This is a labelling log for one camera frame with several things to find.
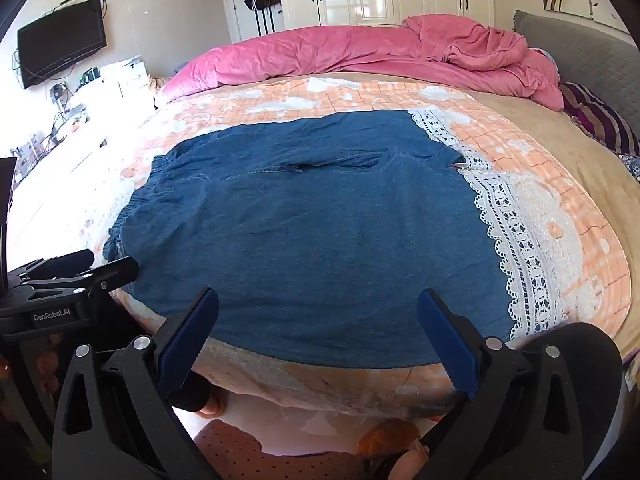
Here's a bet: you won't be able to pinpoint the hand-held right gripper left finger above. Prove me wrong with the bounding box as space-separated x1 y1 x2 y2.
51 287 221 480

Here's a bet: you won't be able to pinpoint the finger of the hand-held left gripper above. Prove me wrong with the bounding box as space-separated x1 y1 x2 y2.
7 248 96 282
20 256 140 306

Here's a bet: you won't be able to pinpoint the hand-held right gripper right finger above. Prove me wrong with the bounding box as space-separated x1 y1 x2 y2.
417 288 601 480

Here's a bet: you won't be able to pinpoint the blue denim pants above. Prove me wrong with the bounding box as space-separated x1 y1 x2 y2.
102 108 583 368

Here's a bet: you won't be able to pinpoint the person's left hand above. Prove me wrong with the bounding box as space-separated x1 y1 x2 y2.
35 332 63 397

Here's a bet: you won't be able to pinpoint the person's black trouser leg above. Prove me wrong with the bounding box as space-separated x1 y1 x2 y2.
170 372 213 413

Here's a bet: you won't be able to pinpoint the person's red dotted garment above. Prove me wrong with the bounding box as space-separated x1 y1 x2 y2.
192 420 371 480

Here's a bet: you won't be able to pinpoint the cluttered white desk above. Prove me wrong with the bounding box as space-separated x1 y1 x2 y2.
10 102 98 163

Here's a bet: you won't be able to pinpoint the white cabinet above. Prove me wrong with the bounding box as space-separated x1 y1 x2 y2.
102 57 152 107

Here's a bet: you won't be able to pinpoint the black flat television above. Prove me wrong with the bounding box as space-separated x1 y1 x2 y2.
16 0 108 91

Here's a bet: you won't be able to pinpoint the bed with beige sheet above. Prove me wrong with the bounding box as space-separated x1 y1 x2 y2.
470 87 640 376

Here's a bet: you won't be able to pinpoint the orange printed fleece blanket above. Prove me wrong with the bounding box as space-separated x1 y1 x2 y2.
10 74 632 423

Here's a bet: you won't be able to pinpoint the purple striped pillow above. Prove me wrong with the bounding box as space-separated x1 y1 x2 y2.
559 81 640 156

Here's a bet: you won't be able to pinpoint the pink duvet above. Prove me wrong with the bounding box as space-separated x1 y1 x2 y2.
157 15 566 111

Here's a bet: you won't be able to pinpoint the white door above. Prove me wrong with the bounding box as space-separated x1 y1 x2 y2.
227 0 322 46

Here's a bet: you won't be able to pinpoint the grey padded headboard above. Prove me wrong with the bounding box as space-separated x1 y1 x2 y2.
512 9 640 136

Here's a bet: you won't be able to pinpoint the pale wall painting panel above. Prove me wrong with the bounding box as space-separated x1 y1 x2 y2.
582 0 632 32

